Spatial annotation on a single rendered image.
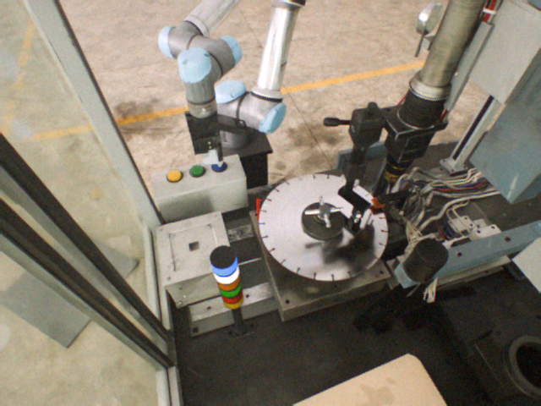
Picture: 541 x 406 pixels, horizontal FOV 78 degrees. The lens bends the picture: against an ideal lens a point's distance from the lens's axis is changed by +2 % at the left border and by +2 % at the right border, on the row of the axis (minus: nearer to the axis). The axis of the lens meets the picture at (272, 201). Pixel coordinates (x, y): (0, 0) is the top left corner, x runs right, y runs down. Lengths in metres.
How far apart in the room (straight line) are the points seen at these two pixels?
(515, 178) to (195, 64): 0.65
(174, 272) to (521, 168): 0.74
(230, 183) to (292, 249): 0.33
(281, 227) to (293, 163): 1.50
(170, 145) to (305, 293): 1.89
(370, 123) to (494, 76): 0.20
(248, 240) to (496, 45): 0.78
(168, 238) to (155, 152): 1.65
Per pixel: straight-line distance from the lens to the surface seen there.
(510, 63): 0.62
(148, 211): 0.95
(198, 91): 0.85
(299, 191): 0.92
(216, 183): 1.02
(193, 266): 0.88
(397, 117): 0.72
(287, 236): 0.83
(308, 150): 2.42
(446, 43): 0.64
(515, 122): 0.64
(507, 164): 0.67
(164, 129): 2.70
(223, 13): 1.08
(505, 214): 1.36
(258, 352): 0.94
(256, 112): 1.18
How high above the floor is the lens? 1.66
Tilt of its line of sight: 52 degrees down
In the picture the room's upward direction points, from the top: straight up
